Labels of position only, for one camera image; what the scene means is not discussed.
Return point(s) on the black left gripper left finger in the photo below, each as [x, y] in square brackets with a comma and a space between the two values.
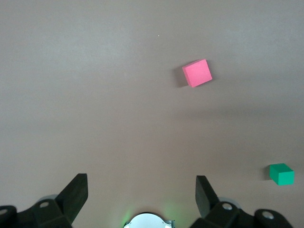
[59, 209]

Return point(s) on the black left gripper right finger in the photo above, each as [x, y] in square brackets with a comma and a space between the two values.
[213, 213]

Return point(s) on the green foam cube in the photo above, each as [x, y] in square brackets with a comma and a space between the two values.
[282, 175]

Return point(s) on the brown table mat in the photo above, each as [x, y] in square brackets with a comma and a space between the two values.
[95, 95]

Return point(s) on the pink foam cube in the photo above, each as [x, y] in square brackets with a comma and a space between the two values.
[197, 73]

